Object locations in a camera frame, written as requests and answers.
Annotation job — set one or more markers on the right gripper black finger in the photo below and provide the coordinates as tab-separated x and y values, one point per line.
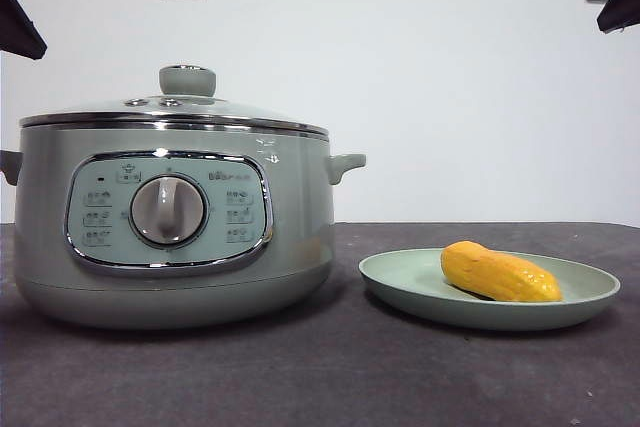
625	9

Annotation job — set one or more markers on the yellow corn cob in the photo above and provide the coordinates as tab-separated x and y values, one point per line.
495	272

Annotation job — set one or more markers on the pale green electric steamer pot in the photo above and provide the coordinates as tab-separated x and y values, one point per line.
300	197

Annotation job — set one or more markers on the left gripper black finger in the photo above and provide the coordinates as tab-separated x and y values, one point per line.
17	29

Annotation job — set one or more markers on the pale green round plate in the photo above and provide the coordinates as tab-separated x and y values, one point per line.
415	304

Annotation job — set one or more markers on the glass lid with green knob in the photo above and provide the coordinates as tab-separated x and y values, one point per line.
187	80

